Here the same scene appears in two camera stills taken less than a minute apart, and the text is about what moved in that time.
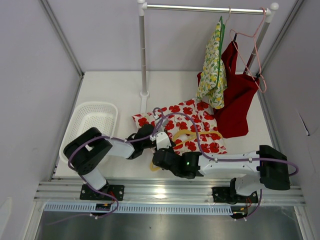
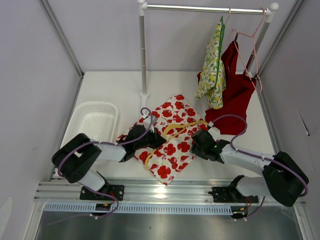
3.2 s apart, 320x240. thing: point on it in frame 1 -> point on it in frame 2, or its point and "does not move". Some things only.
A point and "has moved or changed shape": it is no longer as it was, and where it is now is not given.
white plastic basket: [101, 116] does not move
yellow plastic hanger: [181, 135] -> [203, 122]
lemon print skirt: [213, 80] does not move
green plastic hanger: [223, 26] does not move
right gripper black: [169, 149] -> [194, 149]
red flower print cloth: [192, 129] has moved or changed shape
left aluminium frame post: [63, 36] does not move
